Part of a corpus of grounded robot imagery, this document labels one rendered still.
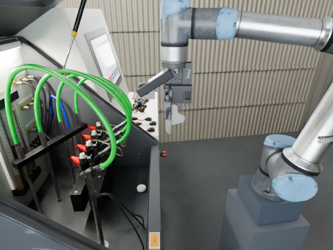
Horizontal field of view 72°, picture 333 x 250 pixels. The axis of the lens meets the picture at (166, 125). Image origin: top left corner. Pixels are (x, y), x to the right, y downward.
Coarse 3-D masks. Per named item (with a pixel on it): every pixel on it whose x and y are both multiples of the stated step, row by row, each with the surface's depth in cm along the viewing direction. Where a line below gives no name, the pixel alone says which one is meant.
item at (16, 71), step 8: (24, 64) 58; (32, 64) 57; (16, 72) 60; (48, 72) 55; (56, 72) 55; (8, 80) 62; (64, 80) 55; (8, 88) 64; (72, 88) 55; (80, 88) 55; (8, 96) 65; (88, 96) 55; (8, 104) 67; (96, 104) 55; (8, 112) 68; (96, 112) 55; (8, 120) 69; (104, 120) 55; (16, 136) 73; (112, 136) 57; (16, 144) 73; (112, 144) 57; (112, 152) 59; (112, 160) 60
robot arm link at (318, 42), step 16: (240, 16) 65; (256, 16) 65; (272, 16) 65; (288, 16) 65; (240, 32) 67; (256, 32) 66; (272, 32) 65; (288, 32) 64; (304, 32) 64; (320, 32) 63; (320, 48) 65
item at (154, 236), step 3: (153, 234) 66; (156, 234) 66; (153, 237) 66; (156, 237) 66; (153, 240) 65; (156, 240) 65; (153, 243) 64; (156, 243) 64; (153, 246) 63; (156, 246) 63; (150, 249) 63; (153, 249) 63; (156, 249) 63; (159, 249) 63
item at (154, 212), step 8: (152, 152) 107; (152, 160) 101; (152, 168) 96; (152, 176) 92; (152, 184) 87; (152, 192) 83; (160, 192) 84; (152, 200) 80; (160, 200) 80; (152, 208) 77; (160, 208) 77; (152, 216) 74; (160, 216) 74; (152, 224) 71; (160, 224) 71; (160, 232) 68; (160, 240) 66; (160, 248) 64
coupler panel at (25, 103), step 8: (16, 64) 87; (8, 72) 82; (24, 72) 92; (16, 80) 87; (24, 80) 89; (16, 88) 87; (24, 88) 92; (24, 96) 92; (32, 96) 98; (24, 104) 92; (32, 104) 93; (24, 112) 92; (32, 112) 98; (24, 120) 92; (32, 120) 97; (32, 128) 94; (32, 136) 97
